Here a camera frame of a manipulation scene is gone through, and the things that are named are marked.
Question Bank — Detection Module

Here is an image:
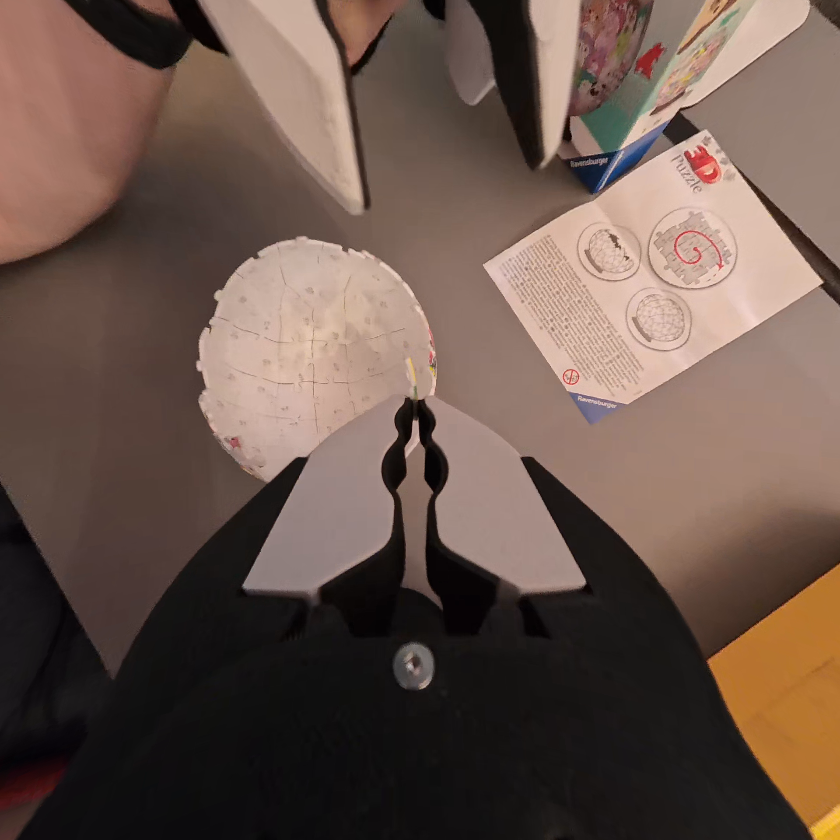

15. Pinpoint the person's left forearm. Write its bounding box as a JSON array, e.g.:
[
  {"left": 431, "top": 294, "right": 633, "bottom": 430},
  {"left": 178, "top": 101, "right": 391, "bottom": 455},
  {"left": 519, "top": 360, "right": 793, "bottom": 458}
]
[{"left": 0, "top": 0, "right": 173, "bottom": 264}]

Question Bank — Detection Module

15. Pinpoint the person's left hand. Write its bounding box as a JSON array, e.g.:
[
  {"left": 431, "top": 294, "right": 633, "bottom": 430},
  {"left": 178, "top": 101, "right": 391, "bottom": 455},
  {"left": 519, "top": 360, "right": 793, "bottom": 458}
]
[{"left": 348, "top": 0, "right": 393, "bottom": 67}]

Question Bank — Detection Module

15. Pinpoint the yellow plastic bin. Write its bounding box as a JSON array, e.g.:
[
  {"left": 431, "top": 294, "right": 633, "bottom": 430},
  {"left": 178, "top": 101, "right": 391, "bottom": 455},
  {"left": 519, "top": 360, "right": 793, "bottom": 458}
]
[{"left": 708, "top": 564, "right": 840, "bottom": 840}]

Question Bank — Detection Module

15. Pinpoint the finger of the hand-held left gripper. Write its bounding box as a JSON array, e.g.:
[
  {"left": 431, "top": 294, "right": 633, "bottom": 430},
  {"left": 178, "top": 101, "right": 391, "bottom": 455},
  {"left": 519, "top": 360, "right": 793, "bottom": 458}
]
[
  {"left": 469, "top": 0, "right": 582, "bottom": 170},
  {"left": 198, "top": 0, "right": 372, "bottom": 215}
]

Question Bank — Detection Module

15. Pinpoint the half-built colourful puzzle ball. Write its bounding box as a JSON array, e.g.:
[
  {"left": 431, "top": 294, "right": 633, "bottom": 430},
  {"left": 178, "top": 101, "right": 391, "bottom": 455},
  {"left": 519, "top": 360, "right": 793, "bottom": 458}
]
[{"left": 198, "top": 235, "right": 438, "bottom": 483}]

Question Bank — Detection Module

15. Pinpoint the folded paper instruction leaflet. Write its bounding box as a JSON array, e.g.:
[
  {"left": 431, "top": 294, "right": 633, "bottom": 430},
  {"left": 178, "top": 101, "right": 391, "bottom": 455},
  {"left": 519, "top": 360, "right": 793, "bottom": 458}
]
[{"left": 483, "top": 128, "right": 825, "bottom": 425}]

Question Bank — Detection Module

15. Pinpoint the black wristband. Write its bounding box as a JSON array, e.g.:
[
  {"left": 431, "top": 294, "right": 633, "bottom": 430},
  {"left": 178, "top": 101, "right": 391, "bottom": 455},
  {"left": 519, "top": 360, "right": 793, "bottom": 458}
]
[{"left": 66, "top": 0, "right": 195, "bottom": 71}]

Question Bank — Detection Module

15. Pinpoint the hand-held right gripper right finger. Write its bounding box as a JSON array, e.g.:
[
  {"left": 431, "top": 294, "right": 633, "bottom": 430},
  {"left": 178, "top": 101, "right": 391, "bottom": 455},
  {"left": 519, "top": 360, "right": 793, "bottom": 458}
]
[{"left": 418, "top": 395, "right": 589, "bottom": 603}]

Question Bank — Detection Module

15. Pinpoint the colourful puzzle box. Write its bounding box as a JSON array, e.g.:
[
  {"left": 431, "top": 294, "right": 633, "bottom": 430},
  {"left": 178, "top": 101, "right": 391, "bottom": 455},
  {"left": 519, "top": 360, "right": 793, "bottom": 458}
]
[{"left": 558, "top": 0, "right": 758, "bottom": 194}]

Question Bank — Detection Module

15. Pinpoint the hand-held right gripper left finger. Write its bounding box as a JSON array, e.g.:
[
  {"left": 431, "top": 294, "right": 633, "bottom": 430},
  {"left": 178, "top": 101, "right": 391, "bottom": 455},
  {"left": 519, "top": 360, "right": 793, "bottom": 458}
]
[{"left": 242, "top": 395, "right": 416, "bottom": 603}]

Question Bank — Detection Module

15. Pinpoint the red orange item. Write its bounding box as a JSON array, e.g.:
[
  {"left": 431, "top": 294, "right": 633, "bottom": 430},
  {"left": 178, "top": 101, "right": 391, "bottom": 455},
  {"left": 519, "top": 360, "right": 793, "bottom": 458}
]
[{"left": 0, "top": 760, "right": 71, "bottom": 810}]

